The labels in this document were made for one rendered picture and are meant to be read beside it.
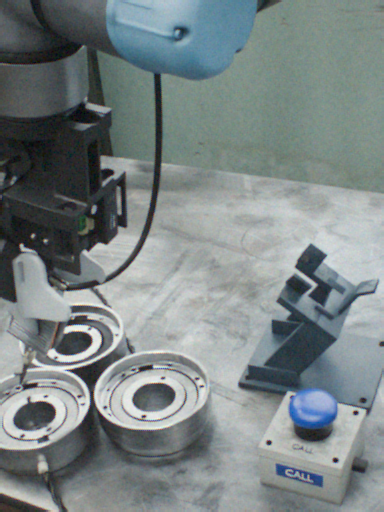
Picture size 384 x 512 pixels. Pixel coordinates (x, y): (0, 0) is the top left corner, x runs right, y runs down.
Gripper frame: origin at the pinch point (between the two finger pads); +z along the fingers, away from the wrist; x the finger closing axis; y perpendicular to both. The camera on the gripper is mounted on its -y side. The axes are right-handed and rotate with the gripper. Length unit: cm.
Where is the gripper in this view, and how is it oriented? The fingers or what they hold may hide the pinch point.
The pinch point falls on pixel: (37, 307)
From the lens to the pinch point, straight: 70.3
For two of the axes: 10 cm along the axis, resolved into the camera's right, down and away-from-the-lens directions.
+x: 4.5, -5.4, 7.1
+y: 8.9, 2.9, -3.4
